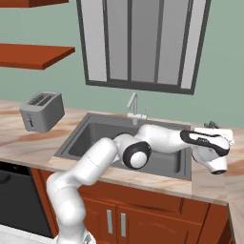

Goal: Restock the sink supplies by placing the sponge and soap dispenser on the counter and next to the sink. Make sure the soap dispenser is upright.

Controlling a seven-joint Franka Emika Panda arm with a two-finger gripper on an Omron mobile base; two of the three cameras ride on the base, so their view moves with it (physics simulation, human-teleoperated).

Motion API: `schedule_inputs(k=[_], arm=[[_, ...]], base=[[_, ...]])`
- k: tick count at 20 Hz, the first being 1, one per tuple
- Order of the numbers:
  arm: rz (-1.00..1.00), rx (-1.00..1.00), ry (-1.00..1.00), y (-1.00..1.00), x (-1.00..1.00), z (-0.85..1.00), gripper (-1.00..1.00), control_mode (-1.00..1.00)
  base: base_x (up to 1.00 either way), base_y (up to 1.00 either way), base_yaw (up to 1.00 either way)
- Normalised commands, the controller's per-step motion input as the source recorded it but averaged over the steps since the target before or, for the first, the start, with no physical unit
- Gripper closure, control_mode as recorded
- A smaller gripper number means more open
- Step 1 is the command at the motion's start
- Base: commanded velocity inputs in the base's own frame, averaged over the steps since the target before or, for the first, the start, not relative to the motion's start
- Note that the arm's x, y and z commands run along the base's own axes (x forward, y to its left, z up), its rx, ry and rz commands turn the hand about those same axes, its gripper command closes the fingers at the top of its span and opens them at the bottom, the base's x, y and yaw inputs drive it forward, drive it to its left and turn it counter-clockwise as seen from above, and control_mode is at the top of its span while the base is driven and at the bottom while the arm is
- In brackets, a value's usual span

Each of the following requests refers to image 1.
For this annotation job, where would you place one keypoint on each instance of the black dishwasher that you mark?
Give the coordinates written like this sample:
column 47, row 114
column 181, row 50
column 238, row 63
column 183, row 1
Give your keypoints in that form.
column 22, row 200

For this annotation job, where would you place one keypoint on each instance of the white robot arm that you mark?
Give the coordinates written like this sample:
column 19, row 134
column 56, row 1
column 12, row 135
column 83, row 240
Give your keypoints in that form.
column 95, row 162

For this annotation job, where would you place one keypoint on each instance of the wide brown cupboard door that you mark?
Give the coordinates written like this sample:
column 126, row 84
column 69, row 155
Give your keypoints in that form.
column 158, row 228

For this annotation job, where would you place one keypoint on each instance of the grey toaster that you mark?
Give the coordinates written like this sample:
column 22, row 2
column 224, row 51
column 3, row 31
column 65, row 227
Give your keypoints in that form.
column 41, row 111

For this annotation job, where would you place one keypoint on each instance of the dark framed window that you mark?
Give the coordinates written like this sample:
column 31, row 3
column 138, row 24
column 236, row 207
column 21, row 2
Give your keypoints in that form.
column 143, row 41

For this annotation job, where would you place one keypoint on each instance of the grey steel sink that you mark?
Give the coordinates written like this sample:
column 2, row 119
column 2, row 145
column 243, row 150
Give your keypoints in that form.
column 95, row 133

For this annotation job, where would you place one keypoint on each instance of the brown wooden shelf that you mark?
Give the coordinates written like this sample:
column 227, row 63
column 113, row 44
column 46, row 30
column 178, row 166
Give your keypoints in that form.
column 28, row 55
column 31, row 2

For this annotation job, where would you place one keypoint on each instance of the narrow brown cupboard door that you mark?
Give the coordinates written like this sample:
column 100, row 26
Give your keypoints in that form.
column 97, row 222

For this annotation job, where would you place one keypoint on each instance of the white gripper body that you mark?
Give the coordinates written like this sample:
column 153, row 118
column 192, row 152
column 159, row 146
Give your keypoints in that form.
column 228, row 134

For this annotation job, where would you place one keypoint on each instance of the brown corner cupboard panel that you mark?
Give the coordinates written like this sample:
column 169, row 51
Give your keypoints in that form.
column 217, row 225

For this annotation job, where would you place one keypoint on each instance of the silver tap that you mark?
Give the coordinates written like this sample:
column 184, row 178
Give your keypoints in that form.
column 134, row 108

